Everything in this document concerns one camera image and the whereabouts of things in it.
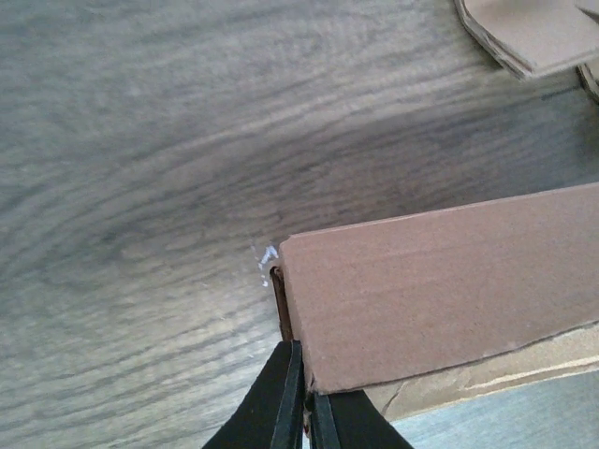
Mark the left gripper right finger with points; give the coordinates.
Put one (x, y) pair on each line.
(349, 420)

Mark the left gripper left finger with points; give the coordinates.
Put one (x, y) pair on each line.
(271, 413)

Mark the cardboard box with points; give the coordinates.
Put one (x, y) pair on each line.
(435, 308)

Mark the stack of flat cardboard blanks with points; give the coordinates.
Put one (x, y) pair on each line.
(535, 39)

